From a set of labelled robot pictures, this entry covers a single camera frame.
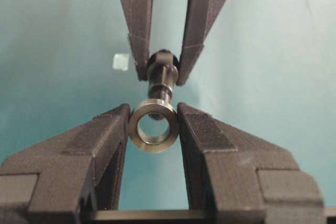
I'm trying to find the silver metal washer ring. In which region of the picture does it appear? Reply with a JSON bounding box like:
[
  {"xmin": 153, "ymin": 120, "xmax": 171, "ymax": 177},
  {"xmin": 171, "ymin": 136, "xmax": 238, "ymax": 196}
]
[{"xmin": 128, "ymin": 99, "xmax": 180, "ymax": 154}]

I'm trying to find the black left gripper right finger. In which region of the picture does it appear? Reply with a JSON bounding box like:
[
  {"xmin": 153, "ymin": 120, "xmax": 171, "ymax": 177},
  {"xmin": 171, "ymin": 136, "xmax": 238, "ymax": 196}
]
[{"xmin": 177, "ymin": 103, "xmax": 326, "ymax": 223}]

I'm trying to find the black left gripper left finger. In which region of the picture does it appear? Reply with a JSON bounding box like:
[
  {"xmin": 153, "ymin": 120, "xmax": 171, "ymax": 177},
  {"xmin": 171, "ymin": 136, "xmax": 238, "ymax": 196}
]
[{"xmin": 1, "ymin": 104, "xmax": 130, "ymax": 223}]

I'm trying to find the small white tape piece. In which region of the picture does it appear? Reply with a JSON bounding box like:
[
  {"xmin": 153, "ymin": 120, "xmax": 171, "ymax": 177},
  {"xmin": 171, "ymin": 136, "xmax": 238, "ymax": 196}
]
[{"xmin": 112, "ymin": 54, "xmax": 130, "ymax": 71}]

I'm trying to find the teal table cloth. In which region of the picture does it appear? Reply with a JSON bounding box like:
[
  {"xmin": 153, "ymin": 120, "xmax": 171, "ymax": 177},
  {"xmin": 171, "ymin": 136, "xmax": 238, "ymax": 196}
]
[{"xmin": 1, "ymin": 0, "xmax": 335, "ymax": 206}]

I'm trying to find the dark metal stepped shaft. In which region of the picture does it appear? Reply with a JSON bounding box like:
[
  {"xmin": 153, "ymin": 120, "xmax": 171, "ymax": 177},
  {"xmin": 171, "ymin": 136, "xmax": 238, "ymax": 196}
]
[{"xmin": 146, "ymin": 49, "xmax": 179, "ymax": 104}]

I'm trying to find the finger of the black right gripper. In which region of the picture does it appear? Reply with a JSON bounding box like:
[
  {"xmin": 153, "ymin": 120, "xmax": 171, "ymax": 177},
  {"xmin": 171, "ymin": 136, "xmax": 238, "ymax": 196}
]
[
  {"xmin": 176, "ymin": 0, "xmax": 226, "ymax": 86},
  {"xmin": 120, "ymin": 0, "xmax": 153, "ymax": 81}
]

